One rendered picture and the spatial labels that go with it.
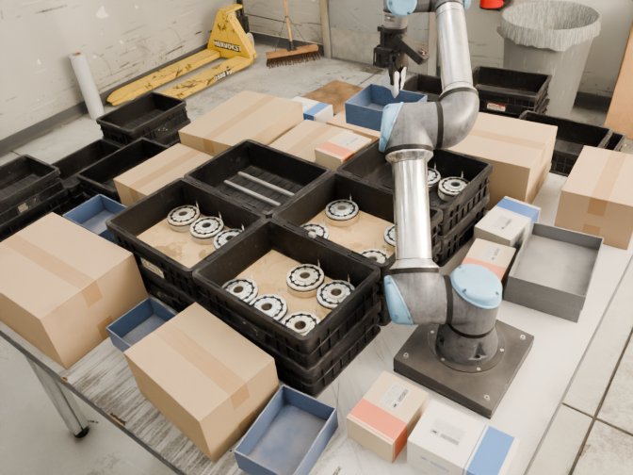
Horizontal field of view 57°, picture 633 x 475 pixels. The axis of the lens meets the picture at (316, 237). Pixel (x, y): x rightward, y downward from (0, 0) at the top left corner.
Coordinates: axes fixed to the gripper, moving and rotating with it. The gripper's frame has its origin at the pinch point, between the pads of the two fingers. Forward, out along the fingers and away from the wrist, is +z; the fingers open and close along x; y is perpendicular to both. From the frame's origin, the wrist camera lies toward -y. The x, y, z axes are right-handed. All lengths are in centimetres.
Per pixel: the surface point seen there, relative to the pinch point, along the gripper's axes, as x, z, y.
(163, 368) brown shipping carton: 101, 35, -1
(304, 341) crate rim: 80, 27, -28
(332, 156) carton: 12.8, 20.9, 15.8
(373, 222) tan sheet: 25.0, 31.3, -8.8
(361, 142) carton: 1.0, 19.5, 12.8
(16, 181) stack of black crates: 49, 67, 183
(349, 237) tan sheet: 34.8, 32.2, -7.1
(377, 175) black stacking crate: 2.0, 29.3, 5.3
